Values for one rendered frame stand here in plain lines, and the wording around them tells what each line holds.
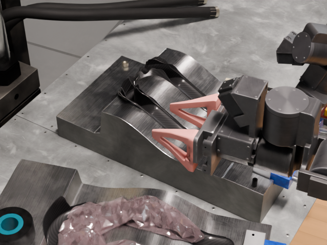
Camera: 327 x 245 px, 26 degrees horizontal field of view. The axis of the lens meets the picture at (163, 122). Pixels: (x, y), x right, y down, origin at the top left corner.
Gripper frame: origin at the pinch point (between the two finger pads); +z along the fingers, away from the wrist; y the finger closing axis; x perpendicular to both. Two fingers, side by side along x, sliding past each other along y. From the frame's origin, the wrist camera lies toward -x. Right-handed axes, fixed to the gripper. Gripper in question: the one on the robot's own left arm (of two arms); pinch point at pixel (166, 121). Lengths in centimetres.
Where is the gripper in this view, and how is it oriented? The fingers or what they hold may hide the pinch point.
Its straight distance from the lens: 104.4
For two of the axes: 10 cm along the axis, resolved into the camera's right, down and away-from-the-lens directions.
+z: -9.1, -2.6, 3.3
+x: 0.2, 7.5, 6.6
